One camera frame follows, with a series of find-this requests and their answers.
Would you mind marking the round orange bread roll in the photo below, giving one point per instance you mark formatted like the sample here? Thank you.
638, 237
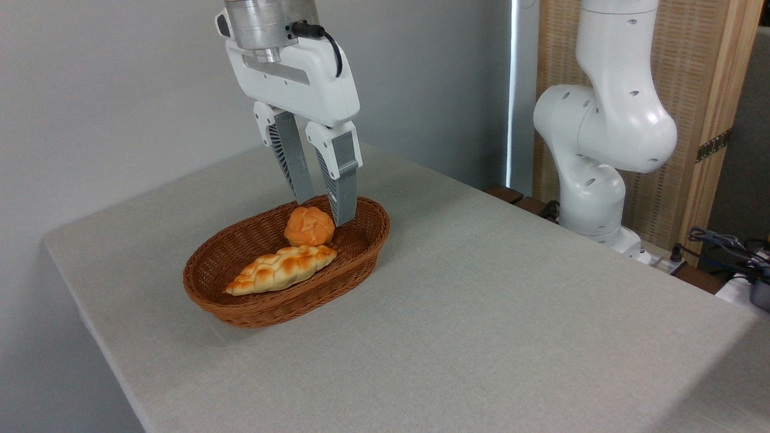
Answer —
308, 227

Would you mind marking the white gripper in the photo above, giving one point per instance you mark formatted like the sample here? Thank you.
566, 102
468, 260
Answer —
301, 90

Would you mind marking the white vertical wall trim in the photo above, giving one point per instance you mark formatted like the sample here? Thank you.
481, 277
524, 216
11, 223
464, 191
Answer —
512, 90

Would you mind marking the black power plug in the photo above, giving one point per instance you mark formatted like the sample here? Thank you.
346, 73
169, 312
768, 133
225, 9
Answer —
677, 252

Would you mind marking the long braided bread loaf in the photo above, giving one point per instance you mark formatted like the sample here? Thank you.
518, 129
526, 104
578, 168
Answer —
280, 269

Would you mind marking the brown wicker oval basket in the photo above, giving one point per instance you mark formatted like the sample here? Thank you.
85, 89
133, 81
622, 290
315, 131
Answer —
240, 240

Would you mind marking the metal screen hinge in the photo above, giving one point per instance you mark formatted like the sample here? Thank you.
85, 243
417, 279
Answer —
714, 145

